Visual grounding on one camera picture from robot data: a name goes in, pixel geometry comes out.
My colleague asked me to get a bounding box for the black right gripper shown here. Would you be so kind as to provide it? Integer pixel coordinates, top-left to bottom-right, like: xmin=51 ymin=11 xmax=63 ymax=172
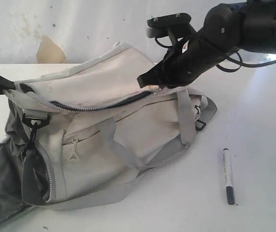
xmin=137 ymin=39 xmax=225 ymax=87

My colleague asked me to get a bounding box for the white canvas duffel bag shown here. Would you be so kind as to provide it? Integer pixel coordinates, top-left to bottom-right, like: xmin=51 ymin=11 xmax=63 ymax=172
xmin=0 ymin=43 xmax=217 ymax=225

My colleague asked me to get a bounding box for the white black-capped marker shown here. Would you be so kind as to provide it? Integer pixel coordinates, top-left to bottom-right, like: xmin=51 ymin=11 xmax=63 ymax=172
xmin=223 ymin=148 xmax=235 ymax=205

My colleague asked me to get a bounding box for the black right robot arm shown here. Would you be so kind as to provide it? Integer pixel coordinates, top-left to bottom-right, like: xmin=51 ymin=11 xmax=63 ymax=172
xmin=137 ymin=0 xmax=276 ymax=88

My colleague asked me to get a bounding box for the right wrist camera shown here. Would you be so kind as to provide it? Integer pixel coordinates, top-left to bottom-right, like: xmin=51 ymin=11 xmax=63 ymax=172
xmin=146 ymin=13 xmax=196 ymax=39

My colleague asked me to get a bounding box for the grey shoulder strap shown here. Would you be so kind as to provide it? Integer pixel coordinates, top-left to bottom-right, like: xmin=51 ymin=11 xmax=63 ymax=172
xmin=21 ymin=96 xmax=218 ymax=211

